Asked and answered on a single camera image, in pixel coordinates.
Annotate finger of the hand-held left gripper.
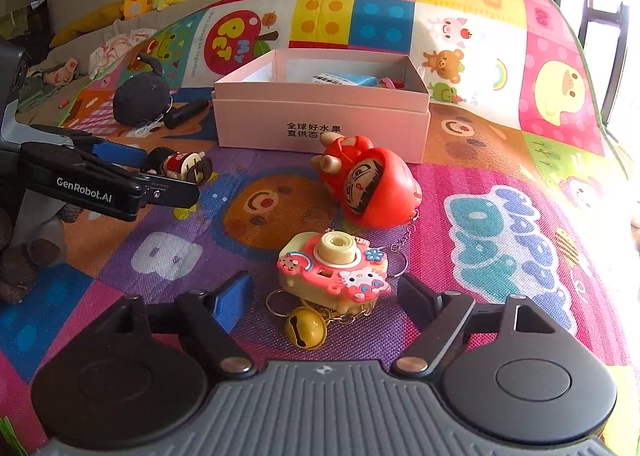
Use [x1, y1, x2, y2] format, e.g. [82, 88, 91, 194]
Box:
[30, 123, 148, 169]
[141, 175, 201, 209]

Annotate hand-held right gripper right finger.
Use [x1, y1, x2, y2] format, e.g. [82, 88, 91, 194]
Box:
[391, 273, 558, 379]

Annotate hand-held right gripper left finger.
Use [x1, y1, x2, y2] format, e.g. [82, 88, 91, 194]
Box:
[107, 270, 256, 379]

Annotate small black-haired figurine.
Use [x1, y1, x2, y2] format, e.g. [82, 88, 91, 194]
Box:
[147, 146, 213, 187]

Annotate black plush toy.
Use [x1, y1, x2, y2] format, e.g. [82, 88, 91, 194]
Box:
[112, 54, 173, 137]

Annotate pink cream toy camera keychain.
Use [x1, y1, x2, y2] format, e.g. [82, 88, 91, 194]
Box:
[265, 230, 392, 349]

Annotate red hooded figurine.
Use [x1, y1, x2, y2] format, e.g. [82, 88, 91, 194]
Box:
[312, 133, 423, 282]

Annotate pink cardboard box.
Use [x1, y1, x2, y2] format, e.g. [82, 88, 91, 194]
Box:
[212, 49, 432, 164]

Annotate blue tissue packet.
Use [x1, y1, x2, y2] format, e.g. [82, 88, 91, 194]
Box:
[307, 69, 378, 87]

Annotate person's left hand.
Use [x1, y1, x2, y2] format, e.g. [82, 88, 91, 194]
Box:
[0, 209, 40, 305]

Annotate black cylinder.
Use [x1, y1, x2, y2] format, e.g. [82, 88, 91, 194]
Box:
[164, 99, 211, 129]

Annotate green cloth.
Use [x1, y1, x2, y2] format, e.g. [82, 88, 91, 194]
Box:
[20, 76, 56, 110]

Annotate small pink doll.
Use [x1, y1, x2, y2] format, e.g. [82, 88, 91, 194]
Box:
[42, 56, 81, 87]

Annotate pink white cloth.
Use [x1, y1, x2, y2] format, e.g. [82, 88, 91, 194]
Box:
[89, 29, 158, 80]

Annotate grey beige sofa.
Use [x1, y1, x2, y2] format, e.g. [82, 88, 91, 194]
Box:
[15, 1, 201, 112]

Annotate long yellow plush pillow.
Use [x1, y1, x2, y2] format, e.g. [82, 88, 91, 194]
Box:
[50, 1, 126, 48]

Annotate colourful printed play mat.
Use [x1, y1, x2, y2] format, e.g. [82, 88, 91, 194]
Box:
[0, 0, 640, 456]

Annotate black window frame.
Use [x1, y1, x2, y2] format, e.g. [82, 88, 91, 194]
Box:
[575, 0, 640, 127]

